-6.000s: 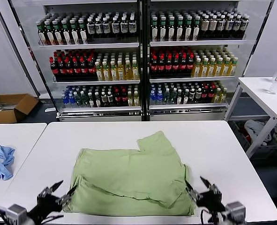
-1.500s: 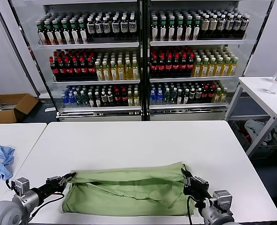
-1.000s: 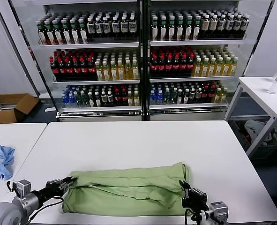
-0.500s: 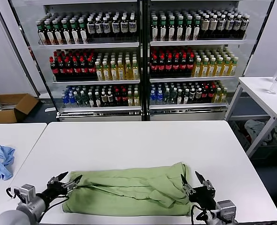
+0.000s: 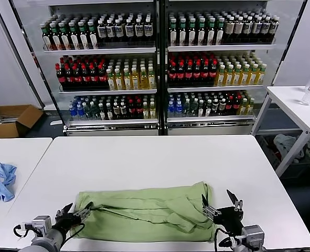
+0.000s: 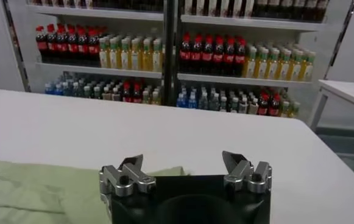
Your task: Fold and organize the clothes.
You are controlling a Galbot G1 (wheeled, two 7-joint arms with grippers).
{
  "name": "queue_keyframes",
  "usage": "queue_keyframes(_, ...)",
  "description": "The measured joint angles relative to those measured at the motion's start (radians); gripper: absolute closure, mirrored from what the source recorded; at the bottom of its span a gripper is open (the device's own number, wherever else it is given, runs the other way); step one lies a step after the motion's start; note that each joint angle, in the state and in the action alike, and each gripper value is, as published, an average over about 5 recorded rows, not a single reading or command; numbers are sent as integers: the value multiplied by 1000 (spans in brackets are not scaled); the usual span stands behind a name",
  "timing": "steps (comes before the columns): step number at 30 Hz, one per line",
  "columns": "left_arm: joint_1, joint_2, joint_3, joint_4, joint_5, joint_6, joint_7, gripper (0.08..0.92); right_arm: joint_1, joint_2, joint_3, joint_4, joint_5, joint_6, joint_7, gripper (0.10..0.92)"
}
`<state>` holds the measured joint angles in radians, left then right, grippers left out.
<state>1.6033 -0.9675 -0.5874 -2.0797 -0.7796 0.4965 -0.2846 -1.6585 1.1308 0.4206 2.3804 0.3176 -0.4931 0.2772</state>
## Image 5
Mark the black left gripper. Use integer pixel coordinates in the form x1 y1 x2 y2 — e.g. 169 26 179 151
51 201 94 236

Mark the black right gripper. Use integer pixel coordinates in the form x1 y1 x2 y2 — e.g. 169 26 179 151
201 189 247 235

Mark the green polo shirt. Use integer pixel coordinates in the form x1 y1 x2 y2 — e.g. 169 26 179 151
72 181 218 242

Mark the dark mesh laundry basket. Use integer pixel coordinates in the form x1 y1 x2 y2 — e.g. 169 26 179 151
256 135 310 179

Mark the white beverage display cabinet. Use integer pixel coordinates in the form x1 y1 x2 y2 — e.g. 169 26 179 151
162 0 281 137
40 0 163 137

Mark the crumpled light blue cloth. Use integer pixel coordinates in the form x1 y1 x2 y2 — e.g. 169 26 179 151
0 162 18 204

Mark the crumpled white cloth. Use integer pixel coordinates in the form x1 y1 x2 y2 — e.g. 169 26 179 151
273 133 305 161

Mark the white metal shelf board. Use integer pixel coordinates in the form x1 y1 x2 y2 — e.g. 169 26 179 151
167 44 276 52
65 118 158 126
167 85 264 92
166 115 255 123
43 47 157 55
58 88 157 95

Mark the open cardboard box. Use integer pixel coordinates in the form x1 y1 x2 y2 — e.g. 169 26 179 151
0 104 45 139

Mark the bundle of metal rods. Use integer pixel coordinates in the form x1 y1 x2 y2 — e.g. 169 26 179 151
0 114 19 123

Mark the white side table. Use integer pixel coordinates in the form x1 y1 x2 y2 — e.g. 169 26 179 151
251 85 310 179

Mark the green cap yellow drink bottle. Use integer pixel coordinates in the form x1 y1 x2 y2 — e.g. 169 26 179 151
248 63 259 86
255 62 268 86
239 64 251 86
231 64 242 86
222 64 234 87
214 64 226 87

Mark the red cap cola bottle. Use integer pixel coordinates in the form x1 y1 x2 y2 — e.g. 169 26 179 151
64 64 74 89
168 61 177 86
193 61 201 86
208 60 218 85
98 63 108 88
89 64 100 88
200 60 209 86
81 64 91 88
185 61 194 86
72 64 82 89
54 65 66 89
176 61 186 86

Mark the white cap yellow drink bottle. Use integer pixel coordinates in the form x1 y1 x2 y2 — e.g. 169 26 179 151
139 66 148 90
131 67 140 90
123 67 132 90
114 67 124 91
147 66 156 89
106 68 115 91

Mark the green cap dark tea bottle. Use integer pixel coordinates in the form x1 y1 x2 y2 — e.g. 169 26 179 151
187 17 197 47
215 17 225 46
197 17 206 46
59 22 72 50
178 17 187 47
78 21 90 50
169 17 178 47
69 22 81 50
40 23 53 51
49 22 63 50
206 17 216 46
88 20 99 50

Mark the black framed glass door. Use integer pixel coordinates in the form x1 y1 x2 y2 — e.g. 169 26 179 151
0 0 66 131
271 0 309 86

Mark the white cap beige label bottle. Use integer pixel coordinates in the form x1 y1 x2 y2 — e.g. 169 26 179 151
261 15 271 43
224 16 234 44
233 16 244 44
252 15 262 43
243 15 253 43
270 15 280 43

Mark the white cap navy label bottle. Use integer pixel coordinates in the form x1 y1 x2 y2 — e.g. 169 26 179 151
105 18 116 44
134 17 144 43
124 18 134 44
143 16 154 43
114 18 125 44
97 19 107 44

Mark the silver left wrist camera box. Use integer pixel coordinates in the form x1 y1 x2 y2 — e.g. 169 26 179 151
31 215 52 233

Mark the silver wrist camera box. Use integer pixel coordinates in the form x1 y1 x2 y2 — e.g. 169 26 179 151
240 225 265 244
31 215 52 233

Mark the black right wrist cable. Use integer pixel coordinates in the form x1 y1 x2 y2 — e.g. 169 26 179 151
213 227 237 252

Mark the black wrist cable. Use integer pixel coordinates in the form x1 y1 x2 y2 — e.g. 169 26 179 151
213 227 237 252
13 222 86 244

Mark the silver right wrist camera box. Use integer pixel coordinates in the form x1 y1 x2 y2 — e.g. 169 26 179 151
240 225 265 244

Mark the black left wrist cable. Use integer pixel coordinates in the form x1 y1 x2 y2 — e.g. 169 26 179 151
13 222 86 244

